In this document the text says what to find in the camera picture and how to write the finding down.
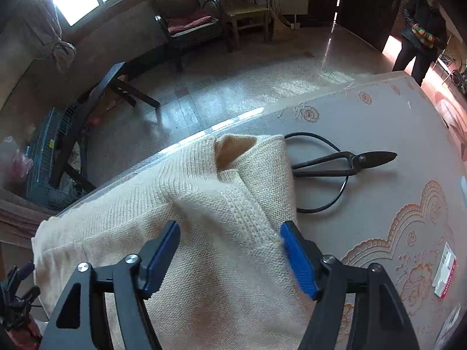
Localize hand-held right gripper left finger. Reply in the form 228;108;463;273
38;220;181;350

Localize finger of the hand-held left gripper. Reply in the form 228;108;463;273
5;261;36;288

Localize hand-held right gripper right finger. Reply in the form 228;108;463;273
279;220;420;350

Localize cream knitted sweater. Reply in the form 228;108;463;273
31;134;318;350

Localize pink plastic bag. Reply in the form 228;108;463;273
0;135;35;190

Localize black scissors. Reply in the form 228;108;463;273
284;132;398;214

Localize white and red packet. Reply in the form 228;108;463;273
431;242;458;298

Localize dark wooden stand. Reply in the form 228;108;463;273
49;61;161;190

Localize red seat cushion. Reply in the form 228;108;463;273
168;15;213;37

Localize broom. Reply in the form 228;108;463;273
272;7;302;32

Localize window curtain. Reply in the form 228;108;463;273
22;0;77;74

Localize wooden chair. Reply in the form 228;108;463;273
208;0;274;46

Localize dark wicker chair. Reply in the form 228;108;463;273
151;0;232;71

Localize dark wooden door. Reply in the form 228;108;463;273
308;0;405;52

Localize blue wire crate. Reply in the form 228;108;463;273
25;102;88;212

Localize metal frame chair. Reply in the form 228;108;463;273
436;49;462;81

